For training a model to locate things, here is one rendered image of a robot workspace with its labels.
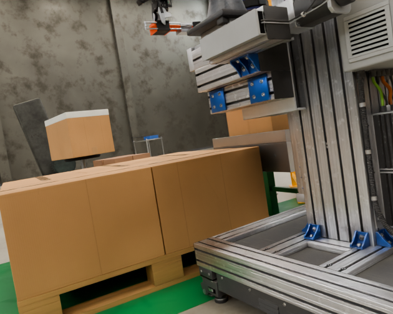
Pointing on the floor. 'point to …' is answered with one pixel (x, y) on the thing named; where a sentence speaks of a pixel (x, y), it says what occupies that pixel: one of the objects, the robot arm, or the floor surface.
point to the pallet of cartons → (120, 159)
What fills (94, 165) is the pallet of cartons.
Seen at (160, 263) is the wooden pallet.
